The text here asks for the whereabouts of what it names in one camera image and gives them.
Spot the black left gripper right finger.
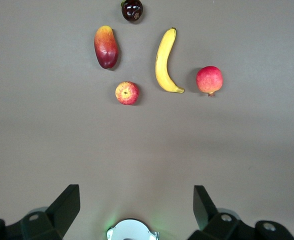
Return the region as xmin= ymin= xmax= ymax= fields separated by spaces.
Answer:
xmin=186 ymin=185 xmax=294 ymax=240

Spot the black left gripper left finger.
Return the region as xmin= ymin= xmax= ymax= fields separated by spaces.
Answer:
xmin=0 ymin=184 xmax=81 ymax=240

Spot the red yellow apple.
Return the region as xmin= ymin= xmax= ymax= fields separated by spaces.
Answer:
xmin=115 ymin=81 xmax=140 ymax=106

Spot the yellow banana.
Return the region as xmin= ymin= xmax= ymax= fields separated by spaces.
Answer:
xmin=154 ymin=27 xmax=185 ymax=94

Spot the brown table cover cloth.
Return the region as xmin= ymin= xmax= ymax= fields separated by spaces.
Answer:
xmin=0 ymin=0 xmax=294 ymax=240

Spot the red pomegranate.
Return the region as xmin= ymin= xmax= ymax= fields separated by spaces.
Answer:
xmin=195 ymin=65 xmax=224 ymax=98

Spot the red yellow mango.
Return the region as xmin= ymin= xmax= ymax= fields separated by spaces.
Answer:
xmin=93 ymin=25 xmax=120 ymax=70

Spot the dark purple mangosteen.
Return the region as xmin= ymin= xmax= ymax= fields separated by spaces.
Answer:
xmin=120 ymin=0 xmax=144 ymax=23

